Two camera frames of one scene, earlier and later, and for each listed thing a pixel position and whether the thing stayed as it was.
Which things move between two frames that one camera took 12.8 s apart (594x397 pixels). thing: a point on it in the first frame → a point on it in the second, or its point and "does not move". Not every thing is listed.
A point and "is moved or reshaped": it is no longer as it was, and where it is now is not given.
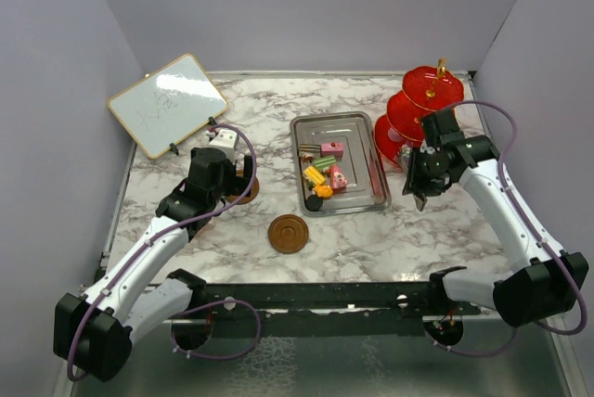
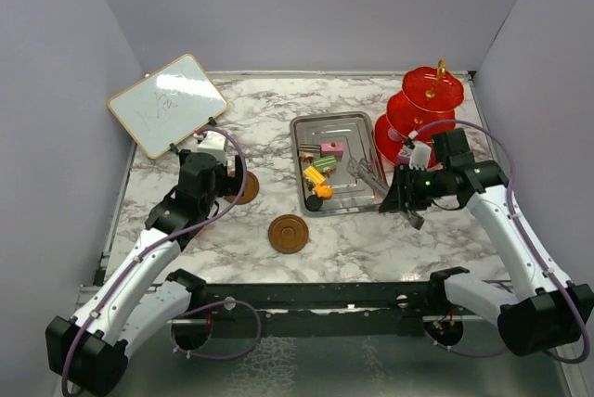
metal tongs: (409, 187) is moved or reshaped
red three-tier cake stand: (426, 91) does not move
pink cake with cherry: (331, 149) does not move
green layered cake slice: (322, 162) does not move
